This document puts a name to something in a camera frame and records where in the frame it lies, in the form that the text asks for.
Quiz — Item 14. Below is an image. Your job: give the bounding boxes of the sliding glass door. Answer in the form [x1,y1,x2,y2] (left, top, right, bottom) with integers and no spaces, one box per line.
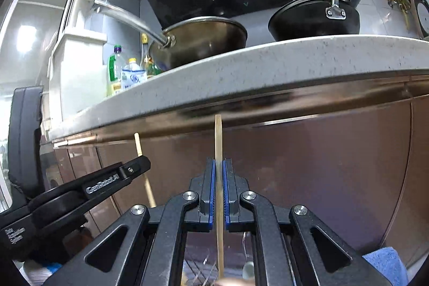
[0,0,82,206]

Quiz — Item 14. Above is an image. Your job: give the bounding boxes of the wire utensil holder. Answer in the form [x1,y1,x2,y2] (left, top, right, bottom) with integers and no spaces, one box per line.
[183,232,256,286]

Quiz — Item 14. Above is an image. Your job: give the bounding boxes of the white storage container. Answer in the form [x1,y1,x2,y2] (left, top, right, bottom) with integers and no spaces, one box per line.
[46,33,108,123]

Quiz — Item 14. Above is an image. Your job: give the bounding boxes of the white ceramic spoon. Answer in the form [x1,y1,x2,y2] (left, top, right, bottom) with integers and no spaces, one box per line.
[242,261,256,281]

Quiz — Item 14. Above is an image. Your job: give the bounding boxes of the cooking oil bottle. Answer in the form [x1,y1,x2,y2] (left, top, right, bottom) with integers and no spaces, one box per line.
[107,44,124,96]

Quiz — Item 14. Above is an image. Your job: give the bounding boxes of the tall yellow-capped bottle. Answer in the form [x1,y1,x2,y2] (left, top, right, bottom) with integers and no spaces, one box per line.
[140,33,152,73]

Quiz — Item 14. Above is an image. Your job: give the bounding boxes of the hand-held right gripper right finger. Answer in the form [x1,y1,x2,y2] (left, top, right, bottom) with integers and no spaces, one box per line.
[223,158,392,286]

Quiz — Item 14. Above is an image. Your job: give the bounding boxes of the blue towel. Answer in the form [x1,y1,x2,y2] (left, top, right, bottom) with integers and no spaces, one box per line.
[363,246,409,286]

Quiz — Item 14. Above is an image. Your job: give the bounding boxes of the wooden chopstick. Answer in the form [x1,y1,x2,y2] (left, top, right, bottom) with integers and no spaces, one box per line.
[134,133,157,208]
[214,115,226,282]

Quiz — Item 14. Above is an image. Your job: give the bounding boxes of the yellow gas valve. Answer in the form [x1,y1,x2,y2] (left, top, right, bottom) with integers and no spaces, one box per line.
[385,0,412,29]

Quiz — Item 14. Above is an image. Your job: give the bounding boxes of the steel wok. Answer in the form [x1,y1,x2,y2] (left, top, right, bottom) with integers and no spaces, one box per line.
[92,0,249,71]

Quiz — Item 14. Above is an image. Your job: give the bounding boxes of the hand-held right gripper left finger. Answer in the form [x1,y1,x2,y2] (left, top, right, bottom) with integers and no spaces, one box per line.
[42,158,217,286]

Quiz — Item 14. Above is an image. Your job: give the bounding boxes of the blue and white salt bag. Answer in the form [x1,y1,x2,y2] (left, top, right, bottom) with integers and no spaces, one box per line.
[121,58,148,91]

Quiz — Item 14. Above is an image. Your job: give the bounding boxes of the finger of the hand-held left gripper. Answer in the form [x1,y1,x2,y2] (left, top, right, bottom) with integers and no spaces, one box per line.
[50,156,151,205]

